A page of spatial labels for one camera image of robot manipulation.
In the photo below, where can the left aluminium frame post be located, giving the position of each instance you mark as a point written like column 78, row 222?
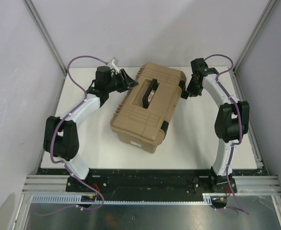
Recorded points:
column 45, row 34

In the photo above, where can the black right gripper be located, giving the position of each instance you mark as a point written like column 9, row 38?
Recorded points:
column 193, row 93

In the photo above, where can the aluminium frame rail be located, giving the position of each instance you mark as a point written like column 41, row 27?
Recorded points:
column 246, row 185

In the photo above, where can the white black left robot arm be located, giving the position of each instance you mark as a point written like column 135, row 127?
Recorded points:
column 61, row 137

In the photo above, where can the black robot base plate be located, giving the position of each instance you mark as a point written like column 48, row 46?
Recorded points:
column 108, row 180

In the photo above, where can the aluminium frame post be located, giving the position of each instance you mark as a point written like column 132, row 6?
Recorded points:
column 45, row 34
column 261, row 23

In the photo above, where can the grey slotted cable duct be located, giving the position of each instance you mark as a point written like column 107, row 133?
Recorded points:
column 189, row 199

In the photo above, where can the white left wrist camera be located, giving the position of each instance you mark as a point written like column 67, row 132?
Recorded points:
column 113, row 64

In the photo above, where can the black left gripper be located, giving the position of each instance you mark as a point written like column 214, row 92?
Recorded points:
column 129, row 84

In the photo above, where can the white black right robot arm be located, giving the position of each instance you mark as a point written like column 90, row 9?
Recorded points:
column 230, row 126

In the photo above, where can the right aluminium frame post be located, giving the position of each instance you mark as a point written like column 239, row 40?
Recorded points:
column 261, row 23

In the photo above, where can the tan plastic tool box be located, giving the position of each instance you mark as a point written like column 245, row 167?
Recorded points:
column 142, row 118

